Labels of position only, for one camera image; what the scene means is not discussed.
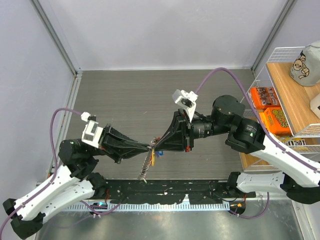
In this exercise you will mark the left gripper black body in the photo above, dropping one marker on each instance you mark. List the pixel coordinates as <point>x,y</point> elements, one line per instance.
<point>105,138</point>

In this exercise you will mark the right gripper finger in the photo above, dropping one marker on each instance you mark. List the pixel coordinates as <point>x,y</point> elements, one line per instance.
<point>174,131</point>
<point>173,145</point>

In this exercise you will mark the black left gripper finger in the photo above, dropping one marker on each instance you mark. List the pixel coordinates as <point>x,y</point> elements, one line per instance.
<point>120,141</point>
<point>131,151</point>

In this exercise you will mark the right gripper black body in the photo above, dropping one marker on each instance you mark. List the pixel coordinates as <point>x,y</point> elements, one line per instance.
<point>188,130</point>

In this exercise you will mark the yellow key tag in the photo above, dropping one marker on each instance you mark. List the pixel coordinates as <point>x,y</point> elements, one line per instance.
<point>153,158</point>

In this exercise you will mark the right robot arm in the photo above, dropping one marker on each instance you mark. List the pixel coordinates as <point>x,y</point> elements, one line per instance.
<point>297,177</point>

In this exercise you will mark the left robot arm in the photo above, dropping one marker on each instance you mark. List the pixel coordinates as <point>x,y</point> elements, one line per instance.
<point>74,180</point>

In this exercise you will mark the blue key tag right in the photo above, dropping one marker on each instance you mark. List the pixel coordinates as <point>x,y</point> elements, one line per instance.
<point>159,153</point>

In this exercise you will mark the orange snack box top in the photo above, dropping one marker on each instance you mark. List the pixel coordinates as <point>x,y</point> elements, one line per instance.
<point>264,97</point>

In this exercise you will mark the orange yellow snack box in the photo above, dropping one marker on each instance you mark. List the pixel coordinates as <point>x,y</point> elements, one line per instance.
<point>275,121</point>

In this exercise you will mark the yellow snack bag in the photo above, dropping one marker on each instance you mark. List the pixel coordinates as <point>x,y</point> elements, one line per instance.
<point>297,144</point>

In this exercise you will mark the grey printed pouch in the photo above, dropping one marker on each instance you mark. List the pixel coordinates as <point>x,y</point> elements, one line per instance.
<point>305,69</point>

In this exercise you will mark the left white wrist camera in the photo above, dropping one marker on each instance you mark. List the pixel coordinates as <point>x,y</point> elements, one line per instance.
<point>92,131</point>

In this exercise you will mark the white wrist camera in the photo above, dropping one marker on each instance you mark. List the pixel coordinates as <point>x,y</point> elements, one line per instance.
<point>92,131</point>
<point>186,100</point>

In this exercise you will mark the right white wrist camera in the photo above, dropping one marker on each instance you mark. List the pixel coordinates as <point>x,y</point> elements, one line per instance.
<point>186,100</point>

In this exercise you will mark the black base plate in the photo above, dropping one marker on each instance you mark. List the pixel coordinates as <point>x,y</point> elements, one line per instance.
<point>169,192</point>

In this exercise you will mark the white slotted cable duct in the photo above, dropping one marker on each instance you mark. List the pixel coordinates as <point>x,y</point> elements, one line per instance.
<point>185,206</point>

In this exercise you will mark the white wire shelf rack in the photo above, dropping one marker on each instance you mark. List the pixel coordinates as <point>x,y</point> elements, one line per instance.
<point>283,105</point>

